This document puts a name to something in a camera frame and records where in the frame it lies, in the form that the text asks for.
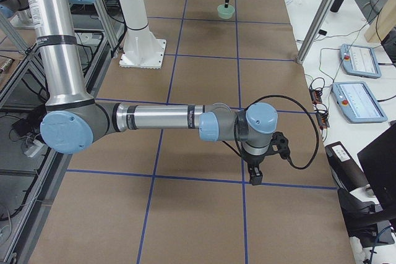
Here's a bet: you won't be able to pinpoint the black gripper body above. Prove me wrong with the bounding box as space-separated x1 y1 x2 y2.
242 149 265 175

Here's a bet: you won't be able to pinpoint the light green bowl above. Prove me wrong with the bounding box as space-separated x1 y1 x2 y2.
217 4 235 20

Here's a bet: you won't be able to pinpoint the orange black electronics board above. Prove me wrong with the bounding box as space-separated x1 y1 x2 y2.
309 89 322 104

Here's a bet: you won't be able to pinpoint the black label printer box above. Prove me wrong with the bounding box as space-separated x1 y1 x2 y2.
325 142 369 192

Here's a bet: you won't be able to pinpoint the near teach pendant tablet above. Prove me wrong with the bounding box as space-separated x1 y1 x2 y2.
332 82 388 124

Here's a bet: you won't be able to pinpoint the teach pendant tablet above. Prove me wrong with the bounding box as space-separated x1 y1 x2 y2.
340 44 382 79
332 82 388 124

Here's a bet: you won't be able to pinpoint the black computer monitor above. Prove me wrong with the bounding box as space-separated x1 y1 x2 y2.
358 125 395 208

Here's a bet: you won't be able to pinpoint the far teach pendant tablet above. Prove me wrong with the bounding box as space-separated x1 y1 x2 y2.
340 44 382 79

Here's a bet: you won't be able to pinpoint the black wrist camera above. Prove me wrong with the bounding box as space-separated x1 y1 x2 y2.
266 132 290 160

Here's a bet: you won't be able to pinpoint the black camera cable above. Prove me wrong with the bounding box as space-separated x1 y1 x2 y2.
222 95 321 171

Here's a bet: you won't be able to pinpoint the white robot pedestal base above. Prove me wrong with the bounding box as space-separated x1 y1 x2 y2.
119 0 166 69

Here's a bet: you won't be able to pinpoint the aluminium frame post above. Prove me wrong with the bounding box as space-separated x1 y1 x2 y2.
296 0 335 64

